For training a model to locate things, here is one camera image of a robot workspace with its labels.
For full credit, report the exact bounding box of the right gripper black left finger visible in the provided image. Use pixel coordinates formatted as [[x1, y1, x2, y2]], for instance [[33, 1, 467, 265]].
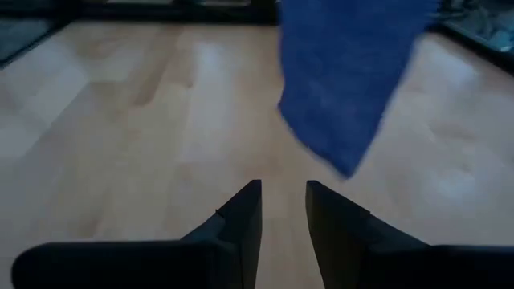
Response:
[[10, 179, 263, 289]]

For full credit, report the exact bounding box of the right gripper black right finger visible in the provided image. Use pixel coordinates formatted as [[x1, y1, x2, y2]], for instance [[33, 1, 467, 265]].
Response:
[[304, 180, 514, 289]]

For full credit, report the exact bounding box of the dark blue elastic bandage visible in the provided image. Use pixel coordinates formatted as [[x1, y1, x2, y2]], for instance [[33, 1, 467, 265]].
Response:
[[275, 0, 442, 180]]

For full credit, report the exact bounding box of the black aluminium table frame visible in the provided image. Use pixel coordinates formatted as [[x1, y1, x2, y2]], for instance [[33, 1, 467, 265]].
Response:
[[0, 0, 514, 77]]

